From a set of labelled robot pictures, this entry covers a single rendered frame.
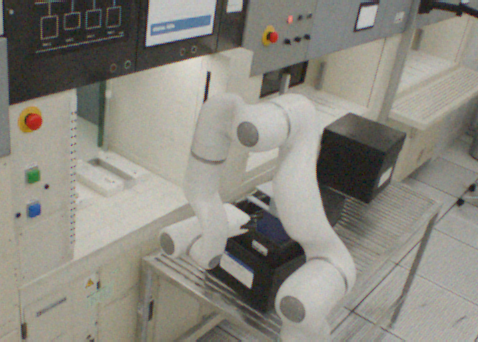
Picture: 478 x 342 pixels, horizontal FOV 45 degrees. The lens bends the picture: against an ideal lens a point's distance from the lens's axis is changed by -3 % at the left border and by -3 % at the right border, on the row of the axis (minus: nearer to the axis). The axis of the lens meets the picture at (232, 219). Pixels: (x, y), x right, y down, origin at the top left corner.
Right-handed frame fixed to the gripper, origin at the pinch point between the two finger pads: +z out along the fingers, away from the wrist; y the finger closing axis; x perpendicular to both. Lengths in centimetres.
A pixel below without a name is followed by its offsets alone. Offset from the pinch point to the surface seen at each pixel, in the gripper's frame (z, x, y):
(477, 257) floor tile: 227, -105, 8
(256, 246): 1.9, -11.9, 2.9
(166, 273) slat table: -13.4, -29.5, -18.9
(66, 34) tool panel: -45, 49, -26
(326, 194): 60, -19, -13
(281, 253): 5.0, -11.4, 10.3
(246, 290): -1.5, -26.0, 4.9
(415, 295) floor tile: 155, -105, 2
